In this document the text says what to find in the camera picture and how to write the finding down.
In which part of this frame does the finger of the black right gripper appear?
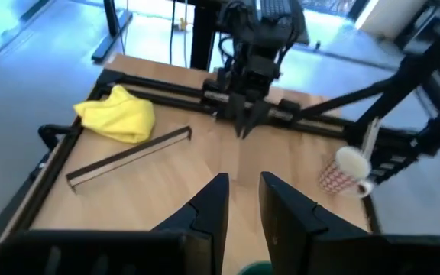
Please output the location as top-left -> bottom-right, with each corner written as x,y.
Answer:
244,100 -> 273,139
227,93 -> 248,139

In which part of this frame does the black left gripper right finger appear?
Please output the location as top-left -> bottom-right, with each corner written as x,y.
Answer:
258,171 -> 372,275

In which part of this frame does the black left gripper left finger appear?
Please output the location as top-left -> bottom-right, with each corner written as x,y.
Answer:
150,172 -> 231,275

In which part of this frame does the white mug with red pattern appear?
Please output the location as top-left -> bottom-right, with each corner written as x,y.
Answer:
318,145 -> 375,199

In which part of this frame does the black keyboard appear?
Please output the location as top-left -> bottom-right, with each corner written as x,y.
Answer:
260,0 -> 294,21

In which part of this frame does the yellow cloth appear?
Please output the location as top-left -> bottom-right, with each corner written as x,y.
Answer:
73,84 -> 157,145

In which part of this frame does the black aluminium table frame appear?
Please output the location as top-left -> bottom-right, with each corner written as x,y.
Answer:
0,13 -> 440,268

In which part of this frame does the black floor cable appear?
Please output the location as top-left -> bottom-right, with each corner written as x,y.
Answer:
169,0 -> 176,66

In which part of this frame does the silver frame bracket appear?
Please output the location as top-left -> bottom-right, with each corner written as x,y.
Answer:
361,117 -> 382,158

